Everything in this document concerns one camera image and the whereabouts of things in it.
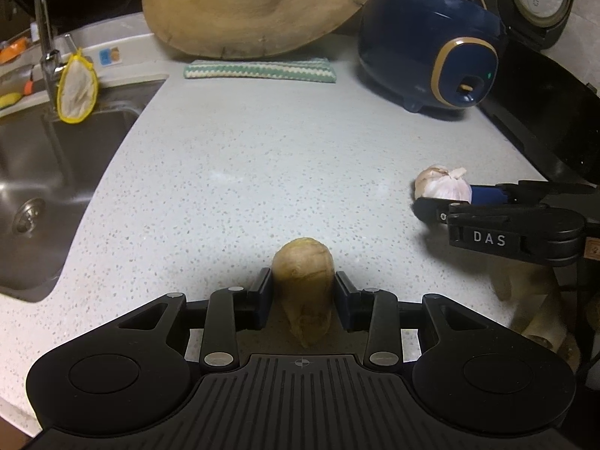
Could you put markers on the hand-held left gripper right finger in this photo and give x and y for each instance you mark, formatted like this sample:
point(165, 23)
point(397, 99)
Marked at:
point(342, 295)

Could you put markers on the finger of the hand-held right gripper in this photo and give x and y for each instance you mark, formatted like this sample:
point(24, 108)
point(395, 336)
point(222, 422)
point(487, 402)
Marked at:
point(431, 211)
point(485, 193)

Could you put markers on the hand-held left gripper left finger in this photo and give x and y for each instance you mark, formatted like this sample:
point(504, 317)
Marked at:
point(265, 290)

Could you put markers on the garlic bulb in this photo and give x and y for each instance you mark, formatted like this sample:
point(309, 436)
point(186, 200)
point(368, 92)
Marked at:
point(443, 185)

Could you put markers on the black kitchen appliance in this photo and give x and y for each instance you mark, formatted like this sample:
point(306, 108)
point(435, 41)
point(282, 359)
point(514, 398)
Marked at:
point(539, 103)

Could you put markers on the navy blue rice cooker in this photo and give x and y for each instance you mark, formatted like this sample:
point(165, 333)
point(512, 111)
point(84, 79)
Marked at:
point(412, 33)

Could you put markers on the green white striped cloth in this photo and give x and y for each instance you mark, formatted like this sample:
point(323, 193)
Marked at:
point(258, 70)

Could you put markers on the stainless steel sink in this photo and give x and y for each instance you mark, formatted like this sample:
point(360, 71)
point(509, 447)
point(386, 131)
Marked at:
point(37, 173)

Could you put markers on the round wooden cutting board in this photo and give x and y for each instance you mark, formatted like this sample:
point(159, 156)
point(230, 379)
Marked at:
point(258, 4)

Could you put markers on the yellow-rimmed mesh scrubber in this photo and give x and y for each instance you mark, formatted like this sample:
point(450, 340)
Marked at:
point(75, 89)

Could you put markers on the small colourful sticker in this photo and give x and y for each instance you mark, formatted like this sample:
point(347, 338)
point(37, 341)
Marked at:
point(110, 56)

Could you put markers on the yellow dish sponge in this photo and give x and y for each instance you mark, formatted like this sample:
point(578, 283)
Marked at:
point(9, 101)

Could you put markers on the steel faucet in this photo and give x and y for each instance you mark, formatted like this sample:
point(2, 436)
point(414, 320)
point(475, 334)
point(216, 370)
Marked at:
point(44, 18)

